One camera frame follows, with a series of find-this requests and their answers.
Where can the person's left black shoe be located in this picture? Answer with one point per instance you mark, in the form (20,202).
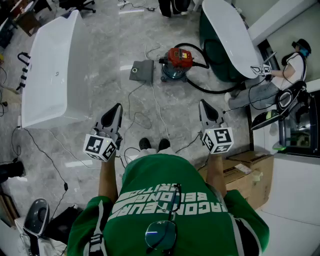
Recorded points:
(144,143)

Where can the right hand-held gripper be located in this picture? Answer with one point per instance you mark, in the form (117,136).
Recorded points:
(217,140)

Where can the person's green shirt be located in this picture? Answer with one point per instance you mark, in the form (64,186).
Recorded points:
(162,175)

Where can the person in white shirt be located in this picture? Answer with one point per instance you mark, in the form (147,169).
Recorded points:
(165,150)

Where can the person's right forearm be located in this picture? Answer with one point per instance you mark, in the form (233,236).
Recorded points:
(216,175)

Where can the black framed glasses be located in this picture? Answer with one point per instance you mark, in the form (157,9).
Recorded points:
(160,235)

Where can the person's black shoe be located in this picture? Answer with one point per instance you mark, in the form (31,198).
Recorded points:
(144,143)
(163,144)

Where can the black framed window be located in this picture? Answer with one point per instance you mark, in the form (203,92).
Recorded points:
(300,130)

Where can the grey white toilet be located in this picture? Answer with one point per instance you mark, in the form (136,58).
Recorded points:
(37,215)

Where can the black bathtub faucet set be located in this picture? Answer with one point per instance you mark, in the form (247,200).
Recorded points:
(25,70)

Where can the black case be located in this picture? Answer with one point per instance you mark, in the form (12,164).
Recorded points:
(62,225)

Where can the white bathtub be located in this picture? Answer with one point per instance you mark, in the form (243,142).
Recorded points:
(50,75)

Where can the black green panel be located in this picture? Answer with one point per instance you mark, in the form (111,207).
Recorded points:
(265,119)

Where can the person's right black shoe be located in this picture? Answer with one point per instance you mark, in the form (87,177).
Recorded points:
(163,144)

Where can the green bathtub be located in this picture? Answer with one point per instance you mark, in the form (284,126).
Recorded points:
(225,32)

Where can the red vacuum cleaner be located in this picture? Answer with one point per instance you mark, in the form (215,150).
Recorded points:
(178,58)

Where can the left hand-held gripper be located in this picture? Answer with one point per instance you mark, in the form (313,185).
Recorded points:
(100,147)

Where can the grey dust bag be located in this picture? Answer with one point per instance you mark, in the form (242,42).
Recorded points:
(143,71)

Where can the person's left forearm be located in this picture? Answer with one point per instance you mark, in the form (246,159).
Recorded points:
(107,175)

